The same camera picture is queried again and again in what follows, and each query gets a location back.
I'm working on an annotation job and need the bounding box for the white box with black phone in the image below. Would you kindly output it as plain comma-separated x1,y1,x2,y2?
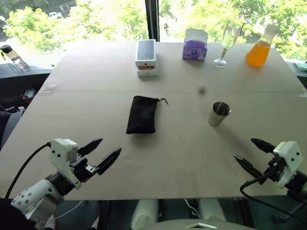
135,39,158,70

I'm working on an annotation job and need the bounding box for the flask with orange liquid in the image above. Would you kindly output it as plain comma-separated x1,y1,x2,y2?
245,23,281,67

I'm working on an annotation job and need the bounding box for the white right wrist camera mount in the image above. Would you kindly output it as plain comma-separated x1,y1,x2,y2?
273,140,302,190

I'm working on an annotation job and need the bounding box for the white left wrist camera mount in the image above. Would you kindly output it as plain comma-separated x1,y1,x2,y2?
50,138,83,190

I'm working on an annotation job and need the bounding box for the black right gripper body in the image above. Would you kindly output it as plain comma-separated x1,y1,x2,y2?
258,154,287,185

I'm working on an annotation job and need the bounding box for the white box with orange phone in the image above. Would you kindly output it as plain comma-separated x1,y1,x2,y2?
136,66,158,77

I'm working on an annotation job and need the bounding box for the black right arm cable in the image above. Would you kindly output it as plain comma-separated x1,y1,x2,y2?
239,171,307,218

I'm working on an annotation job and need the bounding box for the black fabric pouch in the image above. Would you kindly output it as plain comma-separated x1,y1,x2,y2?
126,95,169,135

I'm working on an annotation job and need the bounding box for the clear champagne flute glass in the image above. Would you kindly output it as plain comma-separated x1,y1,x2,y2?
213,23,241,69

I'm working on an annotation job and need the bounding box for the dark window frame post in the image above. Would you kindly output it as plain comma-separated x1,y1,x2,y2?
145,0,161,41

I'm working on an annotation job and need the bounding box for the stainless steel cup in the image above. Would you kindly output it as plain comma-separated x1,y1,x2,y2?
207,101,232,127

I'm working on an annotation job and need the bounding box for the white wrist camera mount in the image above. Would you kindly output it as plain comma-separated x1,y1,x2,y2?
50,138,83,190
273,140,302,190

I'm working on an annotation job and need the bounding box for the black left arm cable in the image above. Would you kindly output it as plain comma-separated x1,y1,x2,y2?
4,142,53,200

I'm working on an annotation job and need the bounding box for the white cylinder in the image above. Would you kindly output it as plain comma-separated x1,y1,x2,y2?
199,198,227,222
131,199,159,230

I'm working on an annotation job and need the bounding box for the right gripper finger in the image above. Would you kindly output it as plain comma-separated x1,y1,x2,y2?
250,138,277,154
233,154,265,179

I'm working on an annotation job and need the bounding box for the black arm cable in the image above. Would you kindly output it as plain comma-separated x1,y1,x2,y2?
4,142,53,200
239,171,307,218

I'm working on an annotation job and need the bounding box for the red and white small object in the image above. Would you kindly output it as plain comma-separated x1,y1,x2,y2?
23,88,36,100

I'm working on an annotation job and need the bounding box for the dark rounded shape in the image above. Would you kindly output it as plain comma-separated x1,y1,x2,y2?
0,197,36,230

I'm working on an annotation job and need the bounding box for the thin white cable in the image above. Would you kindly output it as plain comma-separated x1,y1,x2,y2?
183,198,200,216
51,200,83,220

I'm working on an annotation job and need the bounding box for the purple tissue pack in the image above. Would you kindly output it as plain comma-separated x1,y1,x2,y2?
182,28,208,61

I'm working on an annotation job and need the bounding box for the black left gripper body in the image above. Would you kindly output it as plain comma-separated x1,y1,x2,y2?
70,153,100,185

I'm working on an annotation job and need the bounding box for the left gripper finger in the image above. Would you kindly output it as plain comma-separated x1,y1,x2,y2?
77,138,104,155
96,148,122,176

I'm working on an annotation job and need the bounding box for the clear bottle with black cap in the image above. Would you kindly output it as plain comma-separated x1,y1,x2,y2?
0,44,29,72

